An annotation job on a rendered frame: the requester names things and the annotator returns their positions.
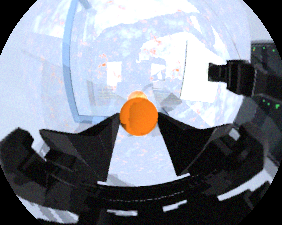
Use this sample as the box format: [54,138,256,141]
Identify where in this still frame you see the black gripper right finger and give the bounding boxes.
[157,112,234,176]

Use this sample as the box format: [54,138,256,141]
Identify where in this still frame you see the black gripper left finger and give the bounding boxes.
[39,113,120,182]

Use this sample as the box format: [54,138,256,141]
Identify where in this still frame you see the clear low walls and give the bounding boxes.
[69,0,122,116]

